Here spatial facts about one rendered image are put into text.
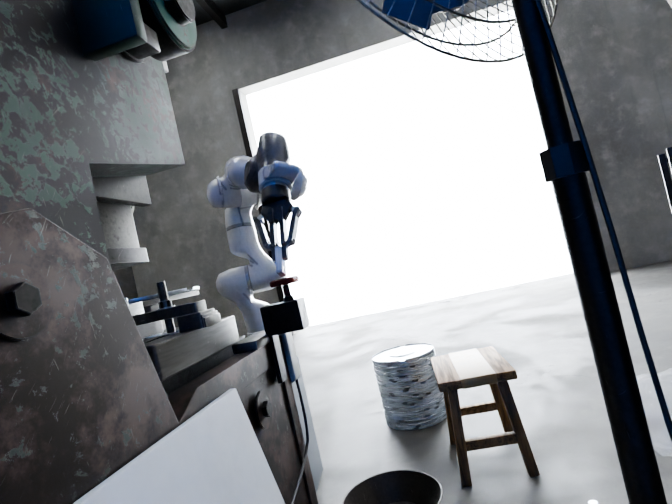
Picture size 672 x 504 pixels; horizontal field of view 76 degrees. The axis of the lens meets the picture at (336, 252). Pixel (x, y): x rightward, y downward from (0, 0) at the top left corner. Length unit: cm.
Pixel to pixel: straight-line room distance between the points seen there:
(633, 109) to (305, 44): 390
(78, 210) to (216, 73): 575
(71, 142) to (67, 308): 30
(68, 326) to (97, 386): 8
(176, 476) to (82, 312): 25
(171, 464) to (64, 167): 44
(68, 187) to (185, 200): 553
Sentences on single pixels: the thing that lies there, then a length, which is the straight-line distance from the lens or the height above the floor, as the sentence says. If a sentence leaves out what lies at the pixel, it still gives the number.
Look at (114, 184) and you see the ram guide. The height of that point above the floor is 102.
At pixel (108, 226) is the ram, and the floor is 94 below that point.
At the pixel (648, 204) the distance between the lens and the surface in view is 590.
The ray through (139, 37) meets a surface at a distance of 86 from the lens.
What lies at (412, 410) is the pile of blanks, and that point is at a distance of 200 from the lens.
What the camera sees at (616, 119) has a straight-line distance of 592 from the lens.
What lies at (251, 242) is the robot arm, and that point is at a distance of 164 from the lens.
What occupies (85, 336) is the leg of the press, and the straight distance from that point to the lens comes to 59.
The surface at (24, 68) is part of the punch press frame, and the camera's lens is 78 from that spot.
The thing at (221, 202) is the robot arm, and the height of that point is 107.
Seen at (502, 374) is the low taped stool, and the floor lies 32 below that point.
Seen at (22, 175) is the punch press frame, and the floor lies 97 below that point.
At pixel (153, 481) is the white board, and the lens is 64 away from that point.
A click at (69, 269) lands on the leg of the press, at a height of 83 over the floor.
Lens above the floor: 76
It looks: 2 degrees up
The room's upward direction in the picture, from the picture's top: 13 degrees counter-clockwise
